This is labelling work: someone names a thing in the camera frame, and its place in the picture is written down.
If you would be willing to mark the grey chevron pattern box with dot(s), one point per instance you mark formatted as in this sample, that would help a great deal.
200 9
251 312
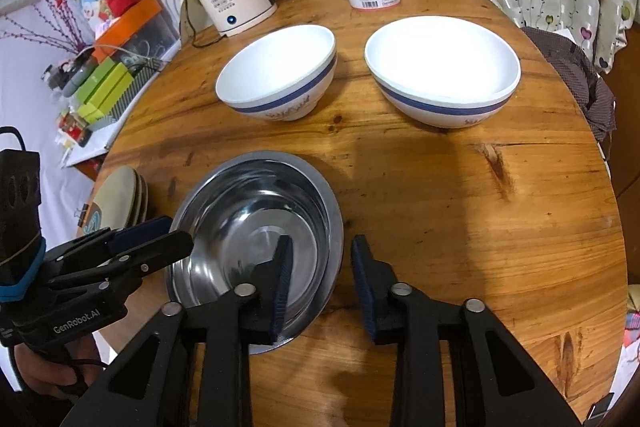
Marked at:
132 92

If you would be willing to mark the person's left hand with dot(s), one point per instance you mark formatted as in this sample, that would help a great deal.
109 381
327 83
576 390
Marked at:
35 372

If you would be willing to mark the white shelf board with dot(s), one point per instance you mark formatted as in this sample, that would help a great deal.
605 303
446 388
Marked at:
92 152

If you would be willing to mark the clear box orange lid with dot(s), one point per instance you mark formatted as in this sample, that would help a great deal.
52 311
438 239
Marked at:
135 19

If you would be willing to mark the dark checked cloth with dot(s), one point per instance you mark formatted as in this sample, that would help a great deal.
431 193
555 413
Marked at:
575 67

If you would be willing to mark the grey small appliance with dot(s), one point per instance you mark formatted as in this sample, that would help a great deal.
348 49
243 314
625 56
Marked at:
75 77

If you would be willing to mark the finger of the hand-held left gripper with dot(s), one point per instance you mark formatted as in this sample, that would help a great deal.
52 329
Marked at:
145 229
165 247

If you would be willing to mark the lime green box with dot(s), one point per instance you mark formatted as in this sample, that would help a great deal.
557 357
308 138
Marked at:
115 89

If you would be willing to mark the white bowl blue stripe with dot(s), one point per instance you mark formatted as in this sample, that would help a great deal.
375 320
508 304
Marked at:
270 72
440 62

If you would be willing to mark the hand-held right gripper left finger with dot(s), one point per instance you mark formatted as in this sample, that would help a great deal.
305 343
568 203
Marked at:
282 287

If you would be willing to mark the stainless steel bowl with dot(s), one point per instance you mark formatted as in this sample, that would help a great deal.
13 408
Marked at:
240 217

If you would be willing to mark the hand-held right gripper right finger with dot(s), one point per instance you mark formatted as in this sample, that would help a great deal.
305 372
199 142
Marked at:
362 292

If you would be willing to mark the black binder clip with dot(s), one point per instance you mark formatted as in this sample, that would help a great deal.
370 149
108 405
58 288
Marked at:
82 212

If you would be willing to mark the purple flower branches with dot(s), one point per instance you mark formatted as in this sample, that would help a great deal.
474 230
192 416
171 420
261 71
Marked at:
50 39

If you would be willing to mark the red figurine bottle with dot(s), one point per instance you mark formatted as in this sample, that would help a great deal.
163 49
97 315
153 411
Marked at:
75 127

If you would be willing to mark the beige plate blue motif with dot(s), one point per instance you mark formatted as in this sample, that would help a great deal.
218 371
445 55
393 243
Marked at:
112 197
139 202
145 202

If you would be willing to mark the wooden cabinet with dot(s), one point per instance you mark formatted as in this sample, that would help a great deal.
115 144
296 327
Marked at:
625 132

